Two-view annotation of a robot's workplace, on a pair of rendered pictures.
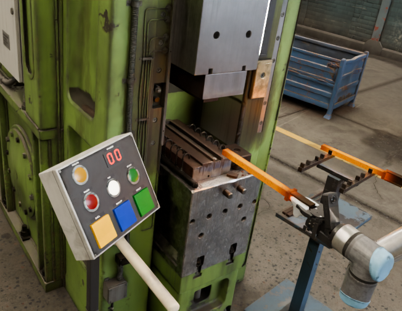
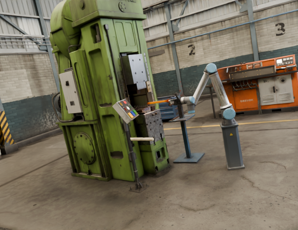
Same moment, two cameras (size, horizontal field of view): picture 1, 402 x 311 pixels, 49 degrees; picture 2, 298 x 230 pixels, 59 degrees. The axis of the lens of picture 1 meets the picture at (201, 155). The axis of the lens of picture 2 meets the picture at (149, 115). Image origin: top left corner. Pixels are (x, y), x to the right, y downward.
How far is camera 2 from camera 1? 2.23 m
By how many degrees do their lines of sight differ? 21
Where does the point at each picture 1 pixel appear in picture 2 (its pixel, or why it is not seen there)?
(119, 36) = (114, 79)
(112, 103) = (116, 96)
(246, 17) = (140, 68)
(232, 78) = (142, 83)
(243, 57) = (143, 78)
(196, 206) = (146, 119)
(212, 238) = (154, 130)
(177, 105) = not seen: hidden behind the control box
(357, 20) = (171, 91)
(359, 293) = (191, 108)
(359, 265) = (188, 101)
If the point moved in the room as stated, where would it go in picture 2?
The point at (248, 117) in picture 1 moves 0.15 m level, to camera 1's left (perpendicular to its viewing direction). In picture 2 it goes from (149, 98) to (140, 100)
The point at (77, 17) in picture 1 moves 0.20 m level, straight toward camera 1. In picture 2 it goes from (97, 84) to (101, 83)
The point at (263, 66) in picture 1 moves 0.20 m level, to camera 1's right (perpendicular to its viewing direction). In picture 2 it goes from (148, 82) to (160, 80)
